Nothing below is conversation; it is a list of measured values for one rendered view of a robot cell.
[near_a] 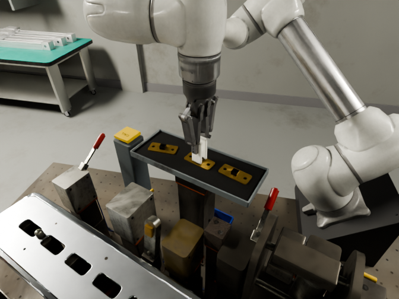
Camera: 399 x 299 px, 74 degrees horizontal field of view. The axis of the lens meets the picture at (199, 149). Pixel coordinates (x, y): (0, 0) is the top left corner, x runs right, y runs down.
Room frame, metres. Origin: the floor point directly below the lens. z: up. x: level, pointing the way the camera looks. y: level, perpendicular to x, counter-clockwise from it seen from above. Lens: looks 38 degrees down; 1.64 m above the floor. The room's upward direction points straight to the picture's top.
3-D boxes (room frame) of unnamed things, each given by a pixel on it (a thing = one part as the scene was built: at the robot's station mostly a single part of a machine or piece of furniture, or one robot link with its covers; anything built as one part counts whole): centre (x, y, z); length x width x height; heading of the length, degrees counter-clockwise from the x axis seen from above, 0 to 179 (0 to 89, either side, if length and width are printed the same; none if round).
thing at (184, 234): (0.38, 0.03, 0.89); 0.12 x 0.08 x 0.38; 149
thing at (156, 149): (0.61, 0.11, 1.17); 0.08 x 0.04 x 0.01; 75
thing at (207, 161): (0.55, 0.00, 1.17); 0.08 x 0.04 x 0.01; 54
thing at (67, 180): (0.61, 0.40, 0.88); 0.12 x 0.07 x 0.36; 149
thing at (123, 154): (0.69, 0.23, 0.92); 0.08 x 0.08 x 0.44; 59
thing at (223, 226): (0.38, -0.04, 0.90); 0.05 x 0.05 x 0.40; 59
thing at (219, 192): (0.55, 0.01, 1.16); 0.37 x 0.14 x 0.02; 59
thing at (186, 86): (0.55, 0.00, 1.36); 0.08 x 0.07 x 0.09; 144
